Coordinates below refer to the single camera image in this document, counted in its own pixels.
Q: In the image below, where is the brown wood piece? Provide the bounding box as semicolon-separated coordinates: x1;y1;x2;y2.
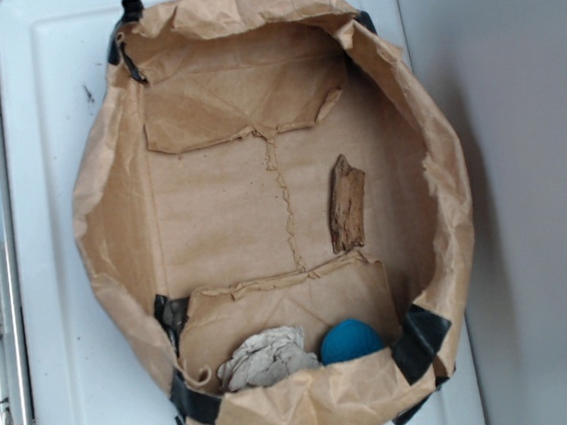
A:
329;155;366;254

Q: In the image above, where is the white paper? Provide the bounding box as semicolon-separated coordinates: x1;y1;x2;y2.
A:
217;326;321;393

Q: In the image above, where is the brown paper bag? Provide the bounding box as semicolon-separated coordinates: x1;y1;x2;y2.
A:
73;0;474;425

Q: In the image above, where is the blue ball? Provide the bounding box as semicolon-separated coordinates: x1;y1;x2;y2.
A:
320;318;385;365

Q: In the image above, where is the white plastic tray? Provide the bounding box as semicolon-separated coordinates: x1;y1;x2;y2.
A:
0;0;486;425

